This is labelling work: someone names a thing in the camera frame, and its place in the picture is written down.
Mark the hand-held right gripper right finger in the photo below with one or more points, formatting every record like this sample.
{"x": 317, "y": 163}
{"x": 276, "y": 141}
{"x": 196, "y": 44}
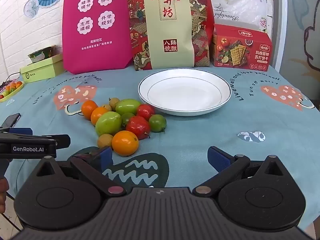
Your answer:
{"x": 218, "y": 158}

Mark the orange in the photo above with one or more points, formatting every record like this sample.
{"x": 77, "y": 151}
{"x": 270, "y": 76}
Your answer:
{"x": 125, "y": 143}
{"x": 89, "y": 108}
{"x": 98, "y": 115}

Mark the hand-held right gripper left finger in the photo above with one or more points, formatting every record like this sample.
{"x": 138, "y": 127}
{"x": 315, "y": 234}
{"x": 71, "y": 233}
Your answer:
{"x": 106, "y": 158}

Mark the light blue printed tablecloth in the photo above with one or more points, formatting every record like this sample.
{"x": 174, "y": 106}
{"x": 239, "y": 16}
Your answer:
{"x": 200, "y": 135}

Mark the small green round fruit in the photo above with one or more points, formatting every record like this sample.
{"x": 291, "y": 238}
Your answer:
{"x": 126, "y": 118}
{"x": 157, "y": 123}

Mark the green paper bowl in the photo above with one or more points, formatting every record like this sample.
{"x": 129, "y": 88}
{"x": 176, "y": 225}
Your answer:
{"x": 41, "y": 53}

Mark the person's left hand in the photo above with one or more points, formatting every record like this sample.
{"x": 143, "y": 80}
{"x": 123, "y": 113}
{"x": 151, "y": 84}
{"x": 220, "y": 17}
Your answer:
{"x": 3, "y": 195}

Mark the yellow tray of small fruits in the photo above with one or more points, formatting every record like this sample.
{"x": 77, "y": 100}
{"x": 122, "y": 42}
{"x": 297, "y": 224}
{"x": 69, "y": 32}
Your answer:
{"x": 10, "y": 90}

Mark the tan longan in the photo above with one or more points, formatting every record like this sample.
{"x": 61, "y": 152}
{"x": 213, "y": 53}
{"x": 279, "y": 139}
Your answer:
{"x": 107, "y": 107}
{"x": 105, "y": 141}
{"x": 114, "y": 101}

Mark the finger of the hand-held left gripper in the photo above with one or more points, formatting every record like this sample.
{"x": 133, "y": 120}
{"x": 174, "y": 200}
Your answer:
{"x": 62, "y": 141}
{"x": 18, "y": 130}

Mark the pale green box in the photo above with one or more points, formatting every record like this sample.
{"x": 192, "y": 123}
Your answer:
{"x": 41, "y": 71}

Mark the small blue fan wall decal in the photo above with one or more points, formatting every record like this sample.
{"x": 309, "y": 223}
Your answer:
{"x": 31, "y": 8}

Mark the large green jujube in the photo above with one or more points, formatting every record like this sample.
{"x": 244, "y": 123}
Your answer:
{"x": 128, "y": 106}
{"x": 108, "y": 123}

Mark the pink tote bag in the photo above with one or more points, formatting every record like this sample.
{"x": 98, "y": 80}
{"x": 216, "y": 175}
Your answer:
{"x": 96, "y": 25}

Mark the black phone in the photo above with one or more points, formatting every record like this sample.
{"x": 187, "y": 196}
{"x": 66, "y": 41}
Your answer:
{"x": 10, "y": 120}

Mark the red printed gift bag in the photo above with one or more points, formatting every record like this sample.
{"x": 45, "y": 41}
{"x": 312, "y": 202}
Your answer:
{"x": 165, "y": 25}

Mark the white door frame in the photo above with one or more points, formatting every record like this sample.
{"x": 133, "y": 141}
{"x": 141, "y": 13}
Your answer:
{"x": 282, "y": 17}

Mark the white floral bag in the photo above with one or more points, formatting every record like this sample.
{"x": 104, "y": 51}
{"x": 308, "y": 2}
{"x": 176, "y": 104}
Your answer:
{"x": 237, "y": 2}

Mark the red tomato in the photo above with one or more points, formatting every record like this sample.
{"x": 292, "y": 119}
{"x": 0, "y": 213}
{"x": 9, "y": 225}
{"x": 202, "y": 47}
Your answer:
{"x": 145, "y": 111}
{"x": 137, "y": 127}

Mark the white plate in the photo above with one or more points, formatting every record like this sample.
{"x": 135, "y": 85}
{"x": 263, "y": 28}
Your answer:
{"x": 184, "y": 91}

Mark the red cracker box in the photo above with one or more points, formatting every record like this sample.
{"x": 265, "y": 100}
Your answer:
{"x": 241, "y": 48}

